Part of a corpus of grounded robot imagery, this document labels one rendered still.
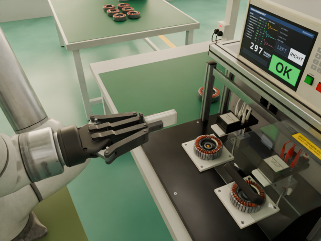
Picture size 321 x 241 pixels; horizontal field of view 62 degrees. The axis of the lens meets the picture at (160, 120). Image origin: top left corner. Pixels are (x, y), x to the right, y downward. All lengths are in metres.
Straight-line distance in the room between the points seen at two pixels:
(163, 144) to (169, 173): 0.15
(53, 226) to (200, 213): 0.47
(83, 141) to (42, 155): 0.08
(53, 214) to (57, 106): 1.89
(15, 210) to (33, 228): 0.14
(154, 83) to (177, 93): 0.16
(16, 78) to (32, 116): 0.11
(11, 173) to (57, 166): 0.07
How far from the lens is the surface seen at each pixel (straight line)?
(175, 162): 1.03
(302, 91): 0.82
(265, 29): 0.88
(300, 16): 0.80
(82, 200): 1.93
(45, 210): 1.01
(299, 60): 0.81
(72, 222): 0.95
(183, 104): 1.35
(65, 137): 0.50
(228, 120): 1.01
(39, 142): 0.50
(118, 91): 1.46
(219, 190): 0.96
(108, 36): 2.15
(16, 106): 0.83
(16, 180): 0.50
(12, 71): 0.83
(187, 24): 2.36
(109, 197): 1.90
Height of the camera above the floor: 1.54
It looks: 39 degrees down
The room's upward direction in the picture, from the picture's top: straight up
